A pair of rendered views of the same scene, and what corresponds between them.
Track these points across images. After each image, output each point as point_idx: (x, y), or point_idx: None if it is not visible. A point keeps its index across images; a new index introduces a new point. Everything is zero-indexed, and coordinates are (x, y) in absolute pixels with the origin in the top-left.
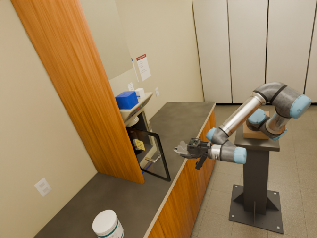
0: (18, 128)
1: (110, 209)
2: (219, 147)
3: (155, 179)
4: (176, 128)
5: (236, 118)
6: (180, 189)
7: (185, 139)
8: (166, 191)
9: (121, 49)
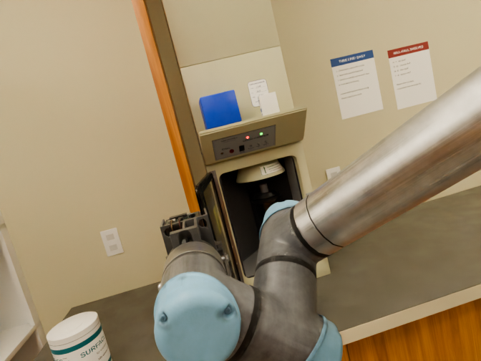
0: (99, 140)
1: (97, 315)
2: (182, 252)
3: None
4: (433, 246)
5: (353, 168)
6: None
7: (423, 281)
8: None
9: (247, 1)
